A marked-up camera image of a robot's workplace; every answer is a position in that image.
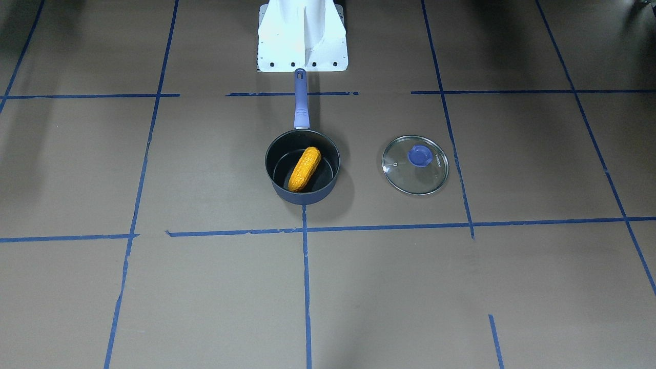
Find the yellow corn cob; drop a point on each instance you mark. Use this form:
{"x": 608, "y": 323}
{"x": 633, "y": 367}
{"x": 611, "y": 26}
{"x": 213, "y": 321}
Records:
{"x": 305, "y": 167}

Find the glass lid with purple knob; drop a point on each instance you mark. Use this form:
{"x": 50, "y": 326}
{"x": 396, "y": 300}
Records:
{"x": 415, "y": 165}

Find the white support column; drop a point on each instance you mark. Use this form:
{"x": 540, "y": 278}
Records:
{"x": 302, "y": 34}

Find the dark pot with purple handle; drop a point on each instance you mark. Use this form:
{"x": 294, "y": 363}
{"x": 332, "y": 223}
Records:
{"x": 284, "y": 152}

